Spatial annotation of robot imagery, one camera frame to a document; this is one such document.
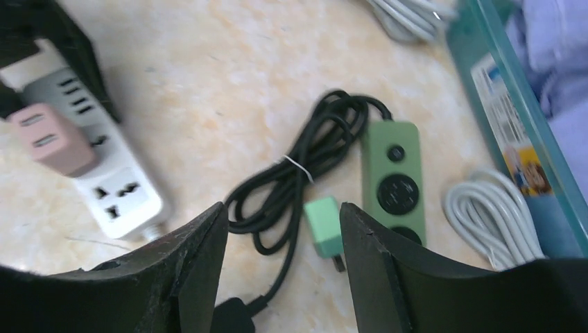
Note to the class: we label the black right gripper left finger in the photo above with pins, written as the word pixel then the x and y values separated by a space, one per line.
pixel 168 285

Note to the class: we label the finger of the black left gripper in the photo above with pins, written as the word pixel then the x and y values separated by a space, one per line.
pixel 24 22

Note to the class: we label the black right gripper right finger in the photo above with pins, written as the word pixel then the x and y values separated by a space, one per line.
pixel 398 285

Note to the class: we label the green power strip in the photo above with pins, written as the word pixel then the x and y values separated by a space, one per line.
pixel 392 188

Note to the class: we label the green charger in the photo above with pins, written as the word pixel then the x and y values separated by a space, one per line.
pixel 322 217

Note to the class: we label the small white power strip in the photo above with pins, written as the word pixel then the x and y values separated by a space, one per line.
pixel 122 196

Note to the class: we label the pink charger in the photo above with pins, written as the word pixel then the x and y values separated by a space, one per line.
pixel 53 140

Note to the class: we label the teal plastic basin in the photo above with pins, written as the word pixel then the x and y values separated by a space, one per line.
pixel 515 129

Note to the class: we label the purple cloth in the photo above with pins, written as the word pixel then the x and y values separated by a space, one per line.
pixel 550 41

